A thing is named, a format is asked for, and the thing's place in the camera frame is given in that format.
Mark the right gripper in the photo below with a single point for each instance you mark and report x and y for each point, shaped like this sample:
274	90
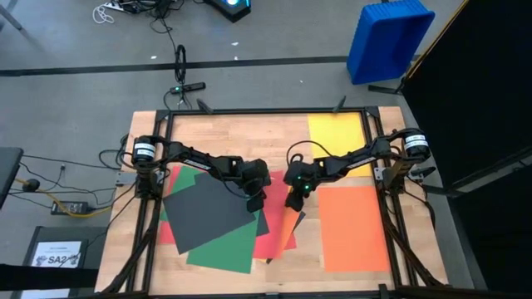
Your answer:
301	176

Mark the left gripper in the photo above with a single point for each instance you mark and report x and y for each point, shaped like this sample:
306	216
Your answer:
253	176

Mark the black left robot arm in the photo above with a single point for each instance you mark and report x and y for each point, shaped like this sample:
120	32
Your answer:
195	160

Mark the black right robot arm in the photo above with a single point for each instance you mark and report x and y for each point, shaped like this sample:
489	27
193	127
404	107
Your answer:
361	160

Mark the green paper sheet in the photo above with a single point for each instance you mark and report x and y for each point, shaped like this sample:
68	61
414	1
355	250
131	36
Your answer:
185	178
226	251

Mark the black panel foot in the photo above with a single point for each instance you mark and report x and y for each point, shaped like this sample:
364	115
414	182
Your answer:
384	89

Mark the black box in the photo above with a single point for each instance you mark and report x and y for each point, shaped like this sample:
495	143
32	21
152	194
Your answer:
95	245

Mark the large blue plastic bin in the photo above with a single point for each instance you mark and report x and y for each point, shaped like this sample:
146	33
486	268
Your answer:
386	41

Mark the black power adapter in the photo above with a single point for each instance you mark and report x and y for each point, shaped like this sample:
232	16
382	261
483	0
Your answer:
70	207

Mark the black computer blue light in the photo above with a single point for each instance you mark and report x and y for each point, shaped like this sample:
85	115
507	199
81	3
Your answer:
232	12

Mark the grey metal beam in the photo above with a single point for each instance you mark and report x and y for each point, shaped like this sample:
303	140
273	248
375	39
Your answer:
490	175

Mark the white SA2 label sheet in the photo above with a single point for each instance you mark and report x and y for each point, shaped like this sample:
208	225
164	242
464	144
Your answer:
54	251

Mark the black divider panel yellow edge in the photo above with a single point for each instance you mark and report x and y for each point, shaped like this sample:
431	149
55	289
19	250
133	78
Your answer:
478	83

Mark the black plug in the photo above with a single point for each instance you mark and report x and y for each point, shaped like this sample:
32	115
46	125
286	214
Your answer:
31	185

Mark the white power strip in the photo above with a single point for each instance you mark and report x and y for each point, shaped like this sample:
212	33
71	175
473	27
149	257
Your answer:
113	5

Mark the grey metal leg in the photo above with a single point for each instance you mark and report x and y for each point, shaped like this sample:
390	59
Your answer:
10	16

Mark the grey bracket plate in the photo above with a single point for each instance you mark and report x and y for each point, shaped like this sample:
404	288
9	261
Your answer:
378	173
124	178

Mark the black aluminium table frame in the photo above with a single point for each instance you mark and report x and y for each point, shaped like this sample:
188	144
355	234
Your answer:
270	111

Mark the black clamp bracket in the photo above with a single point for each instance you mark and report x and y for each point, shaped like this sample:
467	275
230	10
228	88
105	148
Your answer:
422	171

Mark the black camera bar green light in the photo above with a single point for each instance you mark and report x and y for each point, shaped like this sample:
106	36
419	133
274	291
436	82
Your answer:
189	87

